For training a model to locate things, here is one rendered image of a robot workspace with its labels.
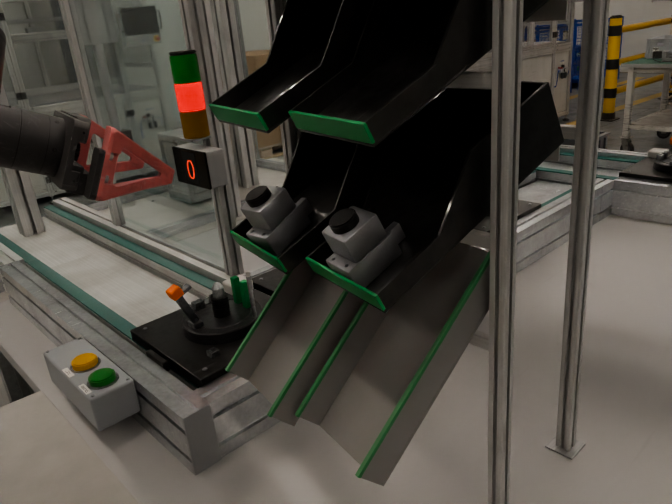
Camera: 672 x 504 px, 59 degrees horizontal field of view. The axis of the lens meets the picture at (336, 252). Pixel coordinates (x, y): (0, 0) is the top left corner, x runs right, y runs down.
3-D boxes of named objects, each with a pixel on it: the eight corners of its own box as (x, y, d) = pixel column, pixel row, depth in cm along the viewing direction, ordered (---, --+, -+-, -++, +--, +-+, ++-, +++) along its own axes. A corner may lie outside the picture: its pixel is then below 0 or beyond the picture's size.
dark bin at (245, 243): (287, 275, 67) (253, 226, 63) (238, 245, 77) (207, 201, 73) (451, 131, 75) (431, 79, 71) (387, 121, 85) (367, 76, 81)
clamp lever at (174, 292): (193, 326, 98) (170, 294, 94) (187, 322, 99) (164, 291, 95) (209, 311, 100) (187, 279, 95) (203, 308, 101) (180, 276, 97)
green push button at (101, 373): (96, 396, 89) (93, 385, 89) (86, 386, 92) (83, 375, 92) (122, 384, 92) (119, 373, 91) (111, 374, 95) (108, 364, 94)
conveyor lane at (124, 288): (213, 439, 92) (202, 385, 88) (36, 294, 151) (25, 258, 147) (345, 360, 109) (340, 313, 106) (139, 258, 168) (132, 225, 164)
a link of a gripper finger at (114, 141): (164, 137, 63) (70, 114, 57) (188, 146, 57) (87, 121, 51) (150, 199, 64) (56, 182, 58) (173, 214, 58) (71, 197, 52)
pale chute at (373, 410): (384, 487, 63) (357, 477, 60) (319, 425, 73) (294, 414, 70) (517, 262, 65) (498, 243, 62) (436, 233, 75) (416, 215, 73)
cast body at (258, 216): (278, 257, 70) (247, 212, 66) (257, 251, 73) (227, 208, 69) (322, 211, 73) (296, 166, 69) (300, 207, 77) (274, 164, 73)
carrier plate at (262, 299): (202, 391, 89) (200, 379, 88) (132, 339, 105) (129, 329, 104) (321, 327, 103) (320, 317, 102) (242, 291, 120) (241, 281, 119)
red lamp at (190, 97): (187, 112, 108) (182, 85, 106) (174, 111, 111) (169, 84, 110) (211, 108, 111) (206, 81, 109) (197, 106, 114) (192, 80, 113)
